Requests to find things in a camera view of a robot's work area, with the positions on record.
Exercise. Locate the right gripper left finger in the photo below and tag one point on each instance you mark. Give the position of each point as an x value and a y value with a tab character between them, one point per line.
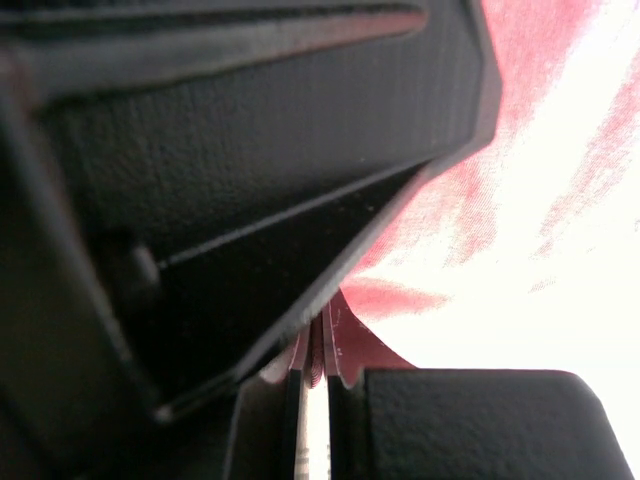
264	434

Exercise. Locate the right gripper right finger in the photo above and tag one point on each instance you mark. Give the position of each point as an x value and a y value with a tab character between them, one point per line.
390	420

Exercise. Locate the red t shirt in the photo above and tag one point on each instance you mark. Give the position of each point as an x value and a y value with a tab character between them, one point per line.
527	254

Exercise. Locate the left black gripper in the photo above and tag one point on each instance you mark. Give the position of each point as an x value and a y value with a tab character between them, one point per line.
184	185

